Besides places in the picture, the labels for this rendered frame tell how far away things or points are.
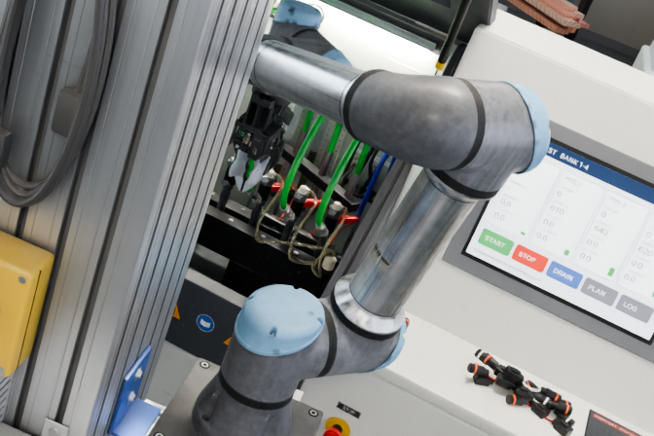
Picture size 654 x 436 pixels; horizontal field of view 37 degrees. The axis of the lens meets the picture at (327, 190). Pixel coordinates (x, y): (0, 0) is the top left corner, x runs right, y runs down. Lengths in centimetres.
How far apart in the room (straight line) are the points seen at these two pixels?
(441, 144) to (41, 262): 47
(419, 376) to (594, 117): 60
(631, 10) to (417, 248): 823
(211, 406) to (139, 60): 71
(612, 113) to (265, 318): 89
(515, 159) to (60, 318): 58
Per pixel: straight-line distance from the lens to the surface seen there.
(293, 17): 159
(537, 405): 195
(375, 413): 193
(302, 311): 139
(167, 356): 206
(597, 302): 202
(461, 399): 189
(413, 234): 132
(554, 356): 205
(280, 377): 140
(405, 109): 116
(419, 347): 197
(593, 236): 199
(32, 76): 95
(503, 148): 122
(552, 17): 710
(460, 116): 116
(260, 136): 166
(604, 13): 948
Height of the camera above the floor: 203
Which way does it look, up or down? 26 degrees down
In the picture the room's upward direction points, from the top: 21 degrees clockwise
